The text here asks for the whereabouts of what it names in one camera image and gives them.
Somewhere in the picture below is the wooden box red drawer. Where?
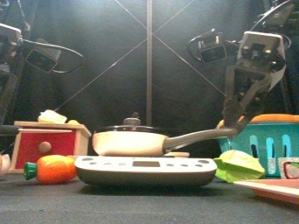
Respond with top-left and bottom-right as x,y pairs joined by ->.
8,120 -> 93,173

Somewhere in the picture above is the pale yellow toy food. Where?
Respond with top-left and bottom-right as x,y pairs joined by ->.
36,108 -> 69,124

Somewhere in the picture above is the orange toy carrot green stem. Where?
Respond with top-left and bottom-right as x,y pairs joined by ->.
22,154 -> 80,186

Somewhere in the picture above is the small picture card block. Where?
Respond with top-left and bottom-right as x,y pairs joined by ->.
276,157 -> 299,180

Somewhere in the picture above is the teal plastic basket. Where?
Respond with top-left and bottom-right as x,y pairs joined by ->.
216,122 -> 299,179

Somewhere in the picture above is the black pan lid with knob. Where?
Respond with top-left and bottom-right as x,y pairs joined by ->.
96,111 -> 169,137

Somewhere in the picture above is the white pan grey handle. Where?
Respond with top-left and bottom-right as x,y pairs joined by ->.
90,127 -> 239,158

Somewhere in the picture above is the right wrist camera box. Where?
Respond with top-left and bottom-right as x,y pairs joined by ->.
237,30 -> 287,64

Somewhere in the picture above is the orange toy bread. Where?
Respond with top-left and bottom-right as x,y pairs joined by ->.
216,113 -> 299,130

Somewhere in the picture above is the green toy lettuce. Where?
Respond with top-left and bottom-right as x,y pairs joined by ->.
212,149 -> 267,184

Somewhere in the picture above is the grey vertical frame pole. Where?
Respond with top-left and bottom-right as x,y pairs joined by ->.
144,0 -> 154,127

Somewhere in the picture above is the white toy garlic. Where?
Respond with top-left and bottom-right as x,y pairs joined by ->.
0,153 -> 13,178

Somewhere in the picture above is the pink wooden tray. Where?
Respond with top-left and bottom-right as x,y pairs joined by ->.
232,178 -> 299,206

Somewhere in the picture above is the white grey toy cooktop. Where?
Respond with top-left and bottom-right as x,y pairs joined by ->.
73,155 -> 219,188

